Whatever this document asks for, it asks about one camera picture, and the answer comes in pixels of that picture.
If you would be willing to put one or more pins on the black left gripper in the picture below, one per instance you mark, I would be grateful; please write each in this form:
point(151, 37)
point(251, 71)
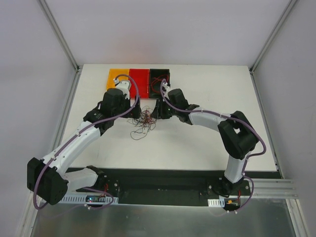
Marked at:
point(135, 110)

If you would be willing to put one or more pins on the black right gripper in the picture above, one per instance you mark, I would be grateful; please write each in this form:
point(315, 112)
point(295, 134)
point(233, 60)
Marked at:
point(162, 111)

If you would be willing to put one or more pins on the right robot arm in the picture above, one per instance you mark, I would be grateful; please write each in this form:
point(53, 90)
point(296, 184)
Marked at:
point(236, 132)

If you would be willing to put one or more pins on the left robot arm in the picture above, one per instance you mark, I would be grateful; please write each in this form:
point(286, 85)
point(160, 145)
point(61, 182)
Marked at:
point(48, 178)

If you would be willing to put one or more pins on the black plastic bin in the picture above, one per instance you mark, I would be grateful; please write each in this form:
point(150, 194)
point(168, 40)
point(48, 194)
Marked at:
point(156, 76)

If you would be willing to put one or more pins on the red plastic bin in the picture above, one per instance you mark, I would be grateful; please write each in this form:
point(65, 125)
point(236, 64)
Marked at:
point(141, 77)

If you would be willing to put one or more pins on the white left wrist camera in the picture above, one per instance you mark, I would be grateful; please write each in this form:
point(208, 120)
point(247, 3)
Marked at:
point(124, 86)

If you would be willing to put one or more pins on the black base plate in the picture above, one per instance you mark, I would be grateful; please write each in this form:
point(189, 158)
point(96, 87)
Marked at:
point(168, 187)

